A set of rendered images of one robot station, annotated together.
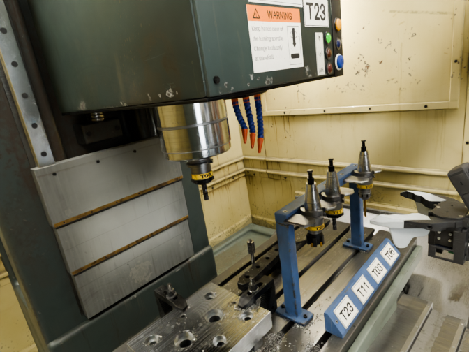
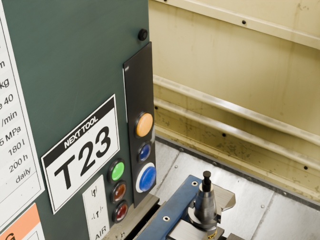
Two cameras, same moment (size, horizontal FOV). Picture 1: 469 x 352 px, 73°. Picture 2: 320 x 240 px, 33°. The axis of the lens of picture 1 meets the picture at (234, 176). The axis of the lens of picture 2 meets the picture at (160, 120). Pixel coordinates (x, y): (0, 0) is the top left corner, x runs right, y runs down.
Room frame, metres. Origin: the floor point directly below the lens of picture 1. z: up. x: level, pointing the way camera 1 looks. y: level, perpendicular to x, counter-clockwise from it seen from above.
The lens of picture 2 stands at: (0.35, -0.21, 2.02)
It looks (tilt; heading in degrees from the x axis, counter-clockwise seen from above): 41 degrees down; 348
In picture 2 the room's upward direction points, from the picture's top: 1 degrees counter-clockwise
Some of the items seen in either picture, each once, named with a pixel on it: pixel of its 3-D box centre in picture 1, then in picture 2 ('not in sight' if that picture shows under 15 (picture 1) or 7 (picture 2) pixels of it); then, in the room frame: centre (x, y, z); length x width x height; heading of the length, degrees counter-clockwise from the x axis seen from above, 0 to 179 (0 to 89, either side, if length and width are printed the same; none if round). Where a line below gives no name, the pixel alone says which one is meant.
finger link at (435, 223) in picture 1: (430, 221); not in sight; (0.47, -0.32, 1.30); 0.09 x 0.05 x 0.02; 77
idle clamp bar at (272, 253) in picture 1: (264, 270); not in sight; (0.95, -0.05, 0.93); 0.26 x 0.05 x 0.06; 139
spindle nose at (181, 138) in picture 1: (193, 126); not in sight; (0.71, 0.08, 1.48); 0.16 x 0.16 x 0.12
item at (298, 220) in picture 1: (301, 221); not in sight; (0.72, -0.15, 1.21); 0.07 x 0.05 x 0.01; 44
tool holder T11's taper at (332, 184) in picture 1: (331, 181); not in sight; (0.83, -0.27, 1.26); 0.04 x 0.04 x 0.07
